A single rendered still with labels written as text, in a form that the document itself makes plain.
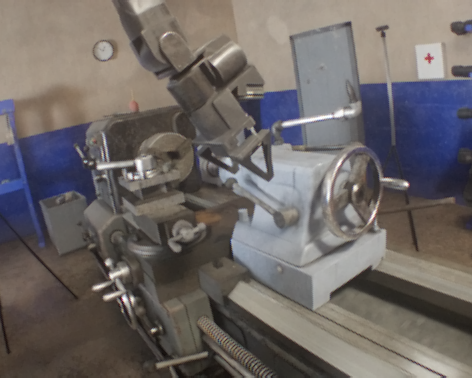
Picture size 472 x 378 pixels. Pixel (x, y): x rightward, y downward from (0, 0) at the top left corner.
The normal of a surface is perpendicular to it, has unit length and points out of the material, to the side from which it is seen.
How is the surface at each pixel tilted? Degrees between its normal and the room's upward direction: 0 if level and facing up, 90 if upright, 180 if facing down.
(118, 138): 90
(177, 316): 90
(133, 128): 90
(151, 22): 91
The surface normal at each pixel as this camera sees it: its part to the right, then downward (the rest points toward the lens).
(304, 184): -0.83, 0.12
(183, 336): 0.55, 0.15
